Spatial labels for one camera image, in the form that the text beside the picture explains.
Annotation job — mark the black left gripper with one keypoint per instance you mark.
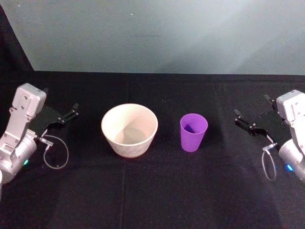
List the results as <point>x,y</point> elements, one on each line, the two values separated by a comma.
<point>44,119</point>

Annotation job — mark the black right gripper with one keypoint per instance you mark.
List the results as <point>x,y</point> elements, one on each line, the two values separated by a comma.
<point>276,126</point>

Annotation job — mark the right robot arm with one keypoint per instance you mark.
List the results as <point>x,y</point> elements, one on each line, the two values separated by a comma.
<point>294,133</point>

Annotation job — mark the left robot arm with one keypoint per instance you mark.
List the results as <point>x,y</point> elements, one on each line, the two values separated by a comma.
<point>21,124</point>

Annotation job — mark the black side drape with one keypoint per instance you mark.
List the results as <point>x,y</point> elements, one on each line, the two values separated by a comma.
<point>10,52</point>

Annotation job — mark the small dark blue object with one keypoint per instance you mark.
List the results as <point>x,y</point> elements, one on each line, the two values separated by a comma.
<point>190,128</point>

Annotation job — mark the purple plastic cup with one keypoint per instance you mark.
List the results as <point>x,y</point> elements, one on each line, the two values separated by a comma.
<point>190,143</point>

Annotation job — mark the cream bowl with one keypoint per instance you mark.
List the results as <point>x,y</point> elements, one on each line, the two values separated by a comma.
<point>129,128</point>

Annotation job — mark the black table cloth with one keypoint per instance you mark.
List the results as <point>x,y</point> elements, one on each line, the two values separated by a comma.
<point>166,190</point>

